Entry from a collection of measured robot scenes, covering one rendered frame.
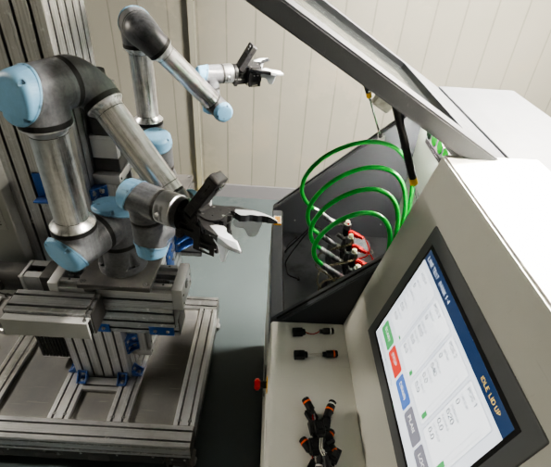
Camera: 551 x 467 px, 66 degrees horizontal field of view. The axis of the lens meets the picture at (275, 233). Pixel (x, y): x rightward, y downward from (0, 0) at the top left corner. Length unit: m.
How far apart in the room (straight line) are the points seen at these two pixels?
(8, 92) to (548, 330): 1.05
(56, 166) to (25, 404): 1.36
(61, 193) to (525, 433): 1.03
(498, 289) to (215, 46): 2.82
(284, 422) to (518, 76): 3.10
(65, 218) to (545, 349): 1.04
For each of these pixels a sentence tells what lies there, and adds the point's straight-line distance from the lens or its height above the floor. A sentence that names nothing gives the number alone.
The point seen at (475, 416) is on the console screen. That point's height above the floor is 1.35.
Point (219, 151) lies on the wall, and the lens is 3.56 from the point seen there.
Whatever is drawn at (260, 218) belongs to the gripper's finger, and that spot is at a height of 1.45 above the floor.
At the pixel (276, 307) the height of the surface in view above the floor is 0.95.
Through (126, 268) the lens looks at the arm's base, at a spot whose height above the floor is 1.07.
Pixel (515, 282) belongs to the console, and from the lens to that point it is 0.75.
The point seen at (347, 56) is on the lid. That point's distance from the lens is 0.89.
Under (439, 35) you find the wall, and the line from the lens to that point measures 3.40.
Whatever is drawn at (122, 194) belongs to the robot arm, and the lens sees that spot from 0.98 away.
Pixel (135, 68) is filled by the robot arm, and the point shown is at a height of 1.49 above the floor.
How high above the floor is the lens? 1.95
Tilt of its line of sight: 36 degrees down
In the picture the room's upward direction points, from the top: 4 degrees clockwise
